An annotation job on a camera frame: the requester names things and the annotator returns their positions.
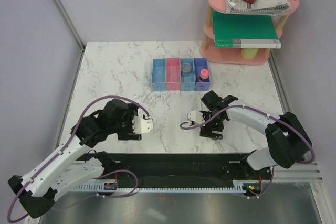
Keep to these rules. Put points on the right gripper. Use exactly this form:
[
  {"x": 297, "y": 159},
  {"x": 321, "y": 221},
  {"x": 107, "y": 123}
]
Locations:
[{"x": 206, "y": 131}]

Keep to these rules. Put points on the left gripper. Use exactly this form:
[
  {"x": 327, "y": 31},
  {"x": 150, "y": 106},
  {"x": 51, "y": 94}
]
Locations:
[{"x": 133, "y": 110}]

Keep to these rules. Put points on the pink cap glue bottle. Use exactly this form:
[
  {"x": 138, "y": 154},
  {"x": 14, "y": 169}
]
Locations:
[{"x": 204, "y": 74}]

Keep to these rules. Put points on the clear paperclip jar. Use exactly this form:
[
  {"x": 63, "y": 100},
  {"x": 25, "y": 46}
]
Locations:
[{"x": 186, "y": 69}]

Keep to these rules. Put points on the pink drawer bin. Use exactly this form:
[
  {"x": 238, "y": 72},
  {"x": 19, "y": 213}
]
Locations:
[{"x": 173, "y": 74}]

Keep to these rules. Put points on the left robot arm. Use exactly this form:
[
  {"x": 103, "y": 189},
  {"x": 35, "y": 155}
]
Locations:
[{"x": 38, "y": 190}]

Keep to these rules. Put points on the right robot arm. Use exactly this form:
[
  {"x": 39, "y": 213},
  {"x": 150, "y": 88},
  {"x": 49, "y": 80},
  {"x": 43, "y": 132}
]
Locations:
[{"x": 288, "y": 143}]

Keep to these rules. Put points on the pink three tier shelf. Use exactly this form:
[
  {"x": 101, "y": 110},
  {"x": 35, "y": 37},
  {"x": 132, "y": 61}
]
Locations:
[{"x": 232, "y": 55}]

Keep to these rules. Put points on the yellow foam roll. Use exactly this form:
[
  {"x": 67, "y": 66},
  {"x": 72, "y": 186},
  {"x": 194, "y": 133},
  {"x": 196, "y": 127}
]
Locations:
[{"x": 249, "y": 53}]

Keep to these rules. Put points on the green book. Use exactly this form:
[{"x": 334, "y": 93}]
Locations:
[{"x": 244, "y": 31}]

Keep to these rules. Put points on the grey spiral notebook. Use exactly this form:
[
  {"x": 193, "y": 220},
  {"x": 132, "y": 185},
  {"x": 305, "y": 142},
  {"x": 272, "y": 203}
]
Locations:
[{"x": 258, "y": 7}]

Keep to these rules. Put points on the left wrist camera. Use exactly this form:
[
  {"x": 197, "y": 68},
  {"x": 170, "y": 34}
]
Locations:
[{"x": 142, "y": 124}]

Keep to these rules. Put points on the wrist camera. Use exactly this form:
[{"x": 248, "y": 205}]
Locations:
[
  {"x": 195, "y": 117},
  {"x": 142, "y": 124}
]

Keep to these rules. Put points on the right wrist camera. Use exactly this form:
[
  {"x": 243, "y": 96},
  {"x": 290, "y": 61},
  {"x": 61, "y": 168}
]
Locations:
[{"x": 195, "y": 117}]

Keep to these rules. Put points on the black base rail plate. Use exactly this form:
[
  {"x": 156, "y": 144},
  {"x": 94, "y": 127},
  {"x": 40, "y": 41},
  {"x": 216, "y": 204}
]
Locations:
[{"x": 193, "y": 169}]

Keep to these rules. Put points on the white cable duct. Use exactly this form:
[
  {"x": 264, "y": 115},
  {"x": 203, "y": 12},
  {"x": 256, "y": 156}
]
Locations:
[{"x": 105, "y": 186}]

